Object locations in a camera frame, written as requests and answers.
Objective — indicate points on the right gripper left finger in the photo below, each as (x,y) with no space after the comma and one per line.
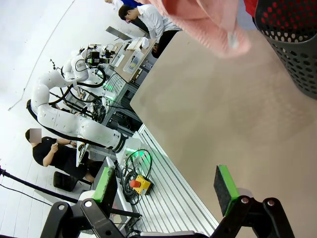
(105,188)

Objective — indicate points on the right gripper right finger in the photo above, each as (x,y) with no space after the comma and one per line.
(224,188)

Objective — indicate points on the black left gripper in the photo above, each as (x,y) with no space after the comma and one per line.
(93,60)

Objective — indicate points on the pink terry towel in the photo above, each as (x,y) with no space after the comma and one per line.
(198,19)

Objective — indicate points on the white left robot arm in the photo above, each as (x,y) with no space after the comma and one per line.
(62,119)

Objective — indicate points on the wooden work table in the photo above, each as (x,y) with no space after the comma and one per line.
(128,69)

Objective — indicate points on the yellow emergency stop box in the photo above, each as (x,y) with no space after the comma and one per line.
(143,184)

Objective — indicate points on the white tray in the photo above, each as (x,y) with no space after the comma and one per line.
(133,62)

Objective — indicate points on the black stool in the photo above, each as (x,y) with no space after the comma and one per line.
(64,182)

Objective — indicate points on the grey equipment bench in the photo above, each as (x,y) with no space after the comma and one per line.
(119,99)

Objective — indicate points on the seated person in black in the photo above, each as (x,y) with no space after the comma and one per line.
(47,153)

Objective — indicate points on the black tripod leg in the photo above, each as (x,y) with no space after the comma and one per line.
(37,189)

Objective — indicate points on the person in white shirt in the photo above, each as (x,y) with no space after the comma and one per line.
(153,22)

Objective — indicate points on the black perforated laundry basket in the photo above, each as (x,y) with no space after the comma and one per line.
(297,49)

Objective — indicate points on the person in red jacket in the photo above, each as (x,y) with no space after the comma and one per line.
(250,7)

